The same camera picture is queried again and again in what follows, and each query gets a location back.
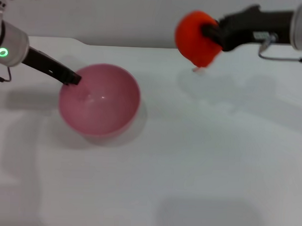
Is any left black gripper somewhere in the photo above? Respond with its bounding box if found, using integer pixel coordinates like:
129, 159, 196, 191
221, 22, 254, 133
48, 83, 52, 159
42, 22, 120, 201
21, 46, 84, 87

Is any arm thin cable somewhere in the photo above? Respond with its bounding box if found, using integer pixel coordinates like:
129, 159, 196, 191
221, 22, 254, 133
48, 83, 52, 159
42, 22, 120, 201
257, 32, 302, 64
0, 66, 13, 83

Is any pink bowl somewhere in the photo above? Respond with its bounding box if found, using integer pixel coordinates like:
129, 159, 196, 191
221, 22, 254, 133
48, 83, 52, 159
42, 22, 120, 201
56, 61, 143, 141

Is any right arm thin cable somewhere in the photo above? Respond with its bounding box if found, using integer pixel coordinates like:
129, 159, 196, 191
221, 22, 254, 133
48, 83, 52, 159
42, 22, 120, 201
257, 32, 302, 64

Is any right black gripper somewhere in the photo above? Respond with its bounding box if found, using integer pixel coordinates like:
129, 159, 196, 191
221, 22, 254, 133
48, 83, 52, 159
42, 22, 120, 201
199, 1, 295, 55

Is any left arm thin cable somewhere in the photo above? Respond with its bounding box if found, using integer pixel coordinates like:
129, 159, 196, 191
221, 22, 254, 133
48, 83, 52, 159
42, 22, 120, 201
0, 66, 13, 83

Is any orange plush fruit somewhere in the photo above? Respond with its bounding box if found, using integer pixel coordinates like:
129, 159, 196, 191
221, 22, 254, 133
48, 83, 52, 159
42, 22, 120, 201
173, 9, 225, 69

